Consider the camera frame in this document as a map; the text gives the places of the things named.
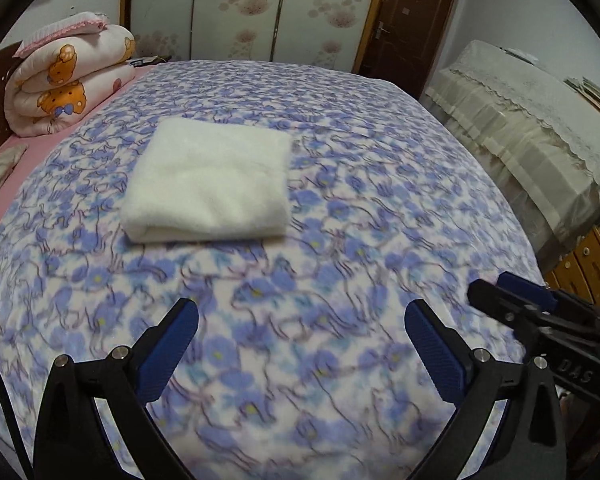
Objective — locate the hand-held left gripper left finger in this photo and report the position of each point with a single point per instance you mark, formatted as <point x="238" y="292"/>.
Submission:
<point x="172" y="340"/>

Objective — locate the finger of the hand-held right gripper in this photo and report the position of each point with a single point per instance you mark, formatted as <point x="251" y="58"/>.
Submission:
<point x="527" y="287"/>
<point x="500" y="302"/>

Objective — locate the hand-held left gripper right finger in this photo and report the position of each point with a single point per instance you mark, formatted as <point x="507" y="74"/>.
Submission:
<point x="430" y="345"/>

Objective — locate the white fluffy cardigan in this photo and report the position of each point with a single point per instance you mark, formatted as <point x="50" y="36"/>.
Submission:
<point x="210" y="185"/>

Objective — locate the wooden drawer cabinet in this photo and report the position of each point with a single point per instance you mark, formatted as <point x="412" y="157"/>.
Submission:
<point x="587" y="267"/>

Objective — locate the lace covered furniture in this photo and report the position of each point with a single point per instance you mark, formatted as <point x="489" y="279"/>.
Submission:
<point x="525" y="135"/>

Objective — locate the blue floral fleece blanket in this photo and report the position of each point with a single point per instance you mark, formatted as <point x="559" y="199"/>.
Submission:
<point x="355" y="185"/>

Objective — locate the rolled bear print quilt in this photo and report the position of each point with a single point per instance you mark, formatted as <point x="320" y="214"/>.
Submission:
<point x="65" y="90"/>

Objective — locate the dark small device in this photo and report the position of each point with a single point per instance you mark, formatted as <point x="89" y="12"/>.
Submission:
<point x="145" y="61"/>

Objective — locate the brown wooden door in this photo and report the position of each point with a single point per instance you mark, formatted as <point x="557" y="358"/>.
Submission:
<point x="405" y="25"/>

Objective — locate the pink trimmed folded pillow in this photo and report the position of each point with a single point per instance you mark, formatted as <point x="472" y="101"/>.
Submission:
<point x="60" y="30"/>

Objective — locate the floral sliding door wardrobe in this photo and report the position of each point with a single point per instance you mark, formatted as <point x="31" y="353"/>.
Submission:
<point x="250" y="5"/>

